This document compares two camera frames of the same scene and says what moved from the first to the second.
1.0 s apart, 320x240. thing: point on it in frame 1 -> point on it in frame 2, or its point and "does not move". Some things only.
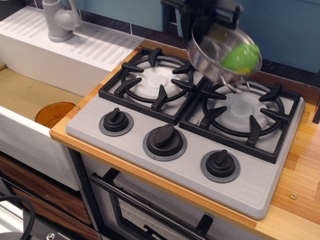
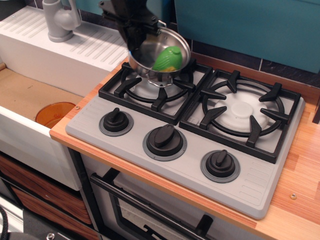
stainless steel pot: (206, 56) -> (161, 56)
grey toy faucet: (61, 22) does not move
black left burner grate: (159, 84) does not move
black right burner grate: (255, 121) does not move
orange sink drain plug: (50, 114) does not move
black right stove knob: (220, 167) does not move
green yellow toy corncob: (243, 59) -> (169, 59)
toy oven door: (125, 208) does not move
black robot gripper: (200, 16) -> (136, 12)
